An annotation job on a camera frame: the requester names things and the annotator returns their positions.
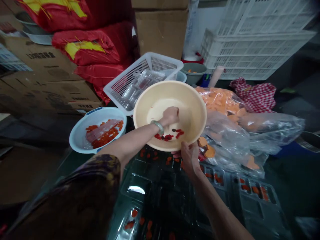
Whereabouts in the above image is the person's left hand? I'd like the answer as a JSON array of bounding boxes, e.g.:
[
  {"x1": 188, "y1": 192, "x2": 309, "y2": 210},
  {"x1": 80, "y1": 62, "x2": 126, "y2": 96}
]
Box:
[{"x1": 161, "y1": 106, "x2": 180, "y2": 127}]

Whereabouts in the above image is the person's right hand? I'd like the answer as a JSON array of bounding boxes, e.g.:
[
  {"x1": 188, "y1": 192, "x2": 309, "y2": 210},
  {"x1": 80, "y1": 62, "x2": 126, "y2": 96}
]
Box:
[{"x1": 172, "y1": 141, "x2": 203, "y2": 179}]

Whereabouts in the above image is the cream plastic bowl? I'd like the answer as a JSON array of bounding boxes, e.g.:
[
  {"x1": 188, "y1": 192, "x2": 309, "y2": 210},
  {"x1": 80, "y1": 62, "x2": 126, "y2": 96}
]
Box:
[{"x1": 133, "y1": 80, "x2": 208, "y2": 152}]

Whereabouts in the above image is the pile of dark red berries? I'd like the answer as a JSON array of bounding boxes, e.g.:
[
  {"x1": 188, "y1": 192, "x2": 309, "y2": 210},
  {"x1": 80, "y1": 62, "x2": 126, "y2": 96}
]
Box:
[{"x1": 154, "y1": 128, "x2": 185, "y2": 142}]

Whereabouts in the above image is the light blue plastic basin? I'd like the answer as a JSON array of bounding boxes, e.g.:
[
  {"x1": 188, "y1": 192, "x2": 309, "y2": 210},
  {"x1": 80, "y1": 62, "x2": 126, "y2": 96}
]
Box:
[{"x1": 160, "y1": 69, "x2": 187, "y2": 83}]

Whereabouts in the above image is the grey plastic bucket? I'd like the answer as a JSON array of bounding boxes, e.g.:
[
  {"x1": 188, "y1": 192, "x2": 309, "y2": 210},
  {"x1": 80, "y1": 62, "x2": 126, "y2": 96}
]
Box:
[{"x1": 180, "y1": 62, "x2": 207, "y2": 85}]

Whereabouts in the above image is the stack of clear plastic trays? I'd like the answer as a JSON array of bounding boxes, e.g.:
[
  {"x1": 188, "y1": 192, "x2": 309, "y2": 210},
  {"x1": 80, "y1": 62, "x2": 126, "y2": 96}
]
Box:
[{"x1": 121, "y1": 69, "x2": 167, "y2": 110}]

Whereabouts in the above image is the clear bag of orange slices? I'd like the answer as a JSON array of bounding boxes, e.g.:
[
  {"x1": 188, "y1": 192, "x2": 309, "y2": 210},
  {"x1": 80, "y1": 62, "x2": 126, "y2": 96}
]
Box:
[{"x1": 195, "y1": 86, "x2": 250, "y2": 120}]

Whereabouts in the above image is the cream cylindrical roll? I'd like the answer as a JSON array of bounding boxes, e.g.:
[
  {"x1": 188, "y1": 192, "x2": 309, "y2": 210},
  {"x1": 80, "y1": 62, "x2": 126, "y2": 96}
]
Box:
[{"x1": 209, "y1": 65, "x2": 225, "y2": 88}]

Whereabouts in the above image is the white lattice plastic basket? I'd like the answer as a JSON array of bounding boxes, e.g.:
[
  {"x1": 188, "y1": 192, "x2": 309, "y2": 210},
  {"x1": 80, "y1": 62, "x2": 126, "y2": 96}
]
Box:
[{"x1": 103, "y1": 52, "x2": 184, "y2": 117}]

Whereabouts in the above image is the heap of orange red berries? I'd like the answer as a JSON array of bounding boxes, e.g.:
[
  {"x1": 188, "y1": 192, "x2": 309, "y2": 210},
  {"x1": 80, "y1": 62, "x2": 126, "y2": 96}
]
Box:
[{"x1": 85, "y1": 119, "x2": 124, "y2": 150}]

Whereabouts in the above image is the glossy black compartment tray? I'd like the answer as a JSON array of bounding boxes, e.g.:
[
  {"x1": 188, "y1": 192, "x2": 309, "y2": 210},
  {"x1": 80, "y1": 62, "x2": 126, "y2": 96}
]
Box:
[
  {"x1": 230, "y1": 172, "x2": 293, "y2": 240},
  {"x1": 107, "y1": 146, "x2": 233, "y2": 240}
]

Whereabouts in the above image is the tall brown cardboard box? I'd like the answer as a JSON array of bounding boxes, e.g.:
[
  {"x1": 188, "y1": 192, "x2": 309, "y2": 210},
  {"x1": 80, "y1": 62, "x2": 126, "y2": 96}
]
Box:
[{"x1": 134, "y1": 9, "x2": 189, "y2": 60}]

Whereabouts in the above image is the red white checked cloth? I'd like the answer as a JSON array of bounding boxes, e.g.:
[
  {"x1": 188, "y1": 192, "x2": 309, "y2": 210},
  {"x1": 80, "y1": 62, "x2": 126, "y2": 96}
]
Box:
[{"x1": 229, "y1": 77, "x2": 277, "y2": 113}]

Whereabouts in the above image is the plain red sack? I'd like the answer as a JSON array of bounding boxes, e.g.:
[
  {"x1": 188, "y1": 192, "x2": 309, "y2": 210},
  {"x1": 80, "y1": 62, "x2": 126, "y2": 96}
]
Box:
[{"x1": 74, "y1": 64, "x2": 125, "y2": 105}]

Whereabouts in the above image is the white plastic sack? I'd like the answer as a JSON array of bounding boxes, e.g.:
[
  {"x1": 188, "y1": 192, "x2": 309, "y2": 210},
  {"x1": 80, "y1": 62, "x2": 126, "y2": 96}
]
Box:
[{"x1": 182, "y1": 0, "x2": 204, "y2": 64}]

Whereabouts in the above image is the white plastic crate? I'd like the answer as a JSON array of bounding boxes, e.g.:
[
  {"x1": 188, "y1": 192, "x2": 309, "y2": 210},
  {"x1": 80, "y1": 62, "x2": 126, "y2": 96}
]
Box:
[
  {"x1": 217, "y1": 0, "x2": 317, "y2": 36},
  {"x1": 200, "y1": 28, "x2": 317, "y2": 81}
]

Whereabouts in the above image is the crumpled clear plastic bag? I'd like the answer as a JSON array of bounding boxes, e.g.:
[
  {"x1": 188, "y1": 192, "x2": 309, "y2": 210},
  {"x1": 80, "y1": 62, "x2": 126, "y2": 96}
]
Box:
[{"x1": 197, "y1": 110, "x2": 306, "y2": 179}]

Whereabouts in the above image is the flat brown cardboard box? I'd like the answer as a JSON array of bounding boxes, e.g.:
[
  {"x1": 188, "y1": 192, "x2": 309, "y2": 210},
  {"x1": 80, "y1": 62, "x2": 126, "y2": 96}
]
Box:
[{"x1": 131, "y1": 0, "x2": 190, "y2": 10}]

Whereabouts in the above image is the red sack with yellow print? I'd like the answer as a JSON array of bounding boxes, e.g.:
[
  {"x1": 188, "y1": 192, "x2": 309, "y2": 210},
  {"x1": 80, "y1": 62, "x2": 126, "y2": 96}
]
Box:
[
  {"x1": 15, "y1": 0, "x2": 93, "y2": 33},
  {"x1": 52, "y1": 29, "x2": 121, "y2": 67}
]

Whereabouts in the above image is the printed brown cardboard box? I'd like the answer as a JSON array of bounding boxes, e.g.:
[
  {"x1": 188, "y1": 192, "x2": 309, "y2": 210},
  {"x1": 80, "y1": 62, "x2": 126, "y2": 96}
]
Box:
[
  {"x1": 3, "y1": 37, "x2": 84, "y2": 82},
  {"x1": 0, "y1": 75, "x2": 103, "y2": 113}
]

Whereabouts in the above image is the metal basin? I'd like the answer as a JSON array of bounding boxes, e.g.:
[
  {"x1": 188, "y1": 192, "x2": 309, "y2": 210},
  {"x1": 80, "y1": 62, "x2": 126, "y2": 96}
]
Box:
[{"x1": 295, "y1": 130, "x2": 320, "y2": 153}]

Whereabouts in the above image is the white plastic basin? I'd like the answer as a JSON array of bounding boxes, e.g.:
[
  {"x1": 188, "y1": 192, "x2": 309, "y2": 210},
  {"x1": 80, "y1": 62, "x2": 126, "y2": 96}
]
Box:
[{"x1": 22, "y1": 27, "x2": 54, "y2": 46}]

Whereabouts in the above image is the brown cardboard sheet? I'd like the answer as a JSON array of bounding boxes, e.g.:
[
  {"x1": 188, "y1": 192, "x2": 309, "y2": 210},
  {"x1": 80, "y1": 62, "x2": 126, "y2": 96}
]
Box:
[{"x1": 0, "y1": 146, "x2": 67, "y2": 208}]

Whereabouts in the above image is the grey plastic basin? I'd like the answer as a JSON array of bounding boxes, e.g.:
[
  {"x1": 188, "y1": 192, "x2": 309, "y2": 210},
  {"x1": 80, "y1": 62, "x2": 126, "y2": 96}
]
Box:
[{"x1": 15, "y1": 11, "x2": 50, "y2": 35}]

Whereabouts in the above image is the white basin with blue handles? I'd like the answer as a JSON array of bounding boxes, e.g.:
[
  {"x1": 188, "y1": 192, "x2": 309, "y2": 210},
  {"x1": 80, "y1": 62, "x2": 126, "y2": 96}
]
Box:
[{"x1": 69, "y1": 107, "x2": 127, "y2": 154}]

